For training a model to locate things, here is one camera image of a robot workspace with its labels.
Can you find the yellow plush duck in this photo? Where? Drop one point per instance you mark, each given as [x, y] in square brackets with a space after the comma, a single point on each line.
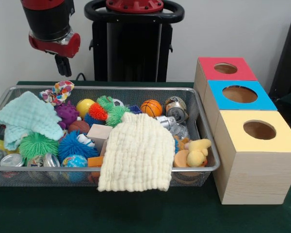
[196, 153]

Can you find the mint waffle cloth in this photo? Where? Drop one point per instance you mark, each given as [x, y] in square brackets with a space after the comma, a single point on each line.
[26, 114]

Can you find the yellow ball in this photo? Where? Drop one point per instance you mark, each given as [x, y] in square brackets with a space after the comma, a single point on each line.
[85, 106]

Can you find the colourful patterned cloth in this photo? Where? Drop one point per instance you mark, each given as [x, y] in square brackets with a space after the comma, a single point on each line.
[60, 91]

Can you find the purple knobby ball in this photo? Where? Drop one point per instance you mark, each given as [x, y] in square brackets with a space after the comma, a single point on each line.
[66, 114]

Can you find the green spiky ball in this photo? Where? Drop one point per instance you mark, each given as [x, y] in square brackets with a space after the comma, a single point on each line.
[37, 145]

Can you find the black upright panel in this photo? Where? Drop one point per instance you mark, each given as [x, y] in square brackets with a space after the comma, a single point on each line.
[288, 55]

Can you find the blue spiky ball with eyes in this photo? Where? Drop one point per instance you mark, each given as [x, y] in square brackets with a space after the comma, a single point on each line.
[72, 145]

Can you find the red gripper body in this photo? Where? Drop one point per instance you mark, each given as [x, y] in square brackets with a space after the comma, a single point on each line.
[60, 49]

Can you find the wooden box with three holes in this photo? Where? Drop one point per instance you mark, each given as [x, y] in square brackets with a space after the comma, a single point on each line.
[257, 174]

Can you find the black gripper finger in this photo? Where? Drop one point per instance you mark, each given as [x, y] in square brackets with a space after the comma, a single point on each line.
[59, 64]
[67, 66]

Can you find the orange basketball toy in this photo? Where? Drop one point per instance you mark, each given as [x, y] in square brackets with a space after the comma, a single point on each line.
[150, 107]

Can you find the cream waffle cloth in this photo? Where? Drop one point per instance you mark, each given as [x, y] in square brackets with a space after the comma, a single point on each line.
[135, 155]

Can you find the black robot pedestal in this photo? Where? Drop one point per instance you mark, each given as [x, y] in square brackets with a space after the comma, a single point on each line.
[126, 53]

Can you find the shallow mesh bin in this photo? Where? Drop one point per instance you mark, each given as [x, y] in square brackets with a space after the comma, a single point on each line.
[38, 177]

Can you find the globe print ball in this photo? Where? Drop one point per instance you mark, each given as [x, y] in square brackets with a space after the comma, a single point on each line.
[74, 161]

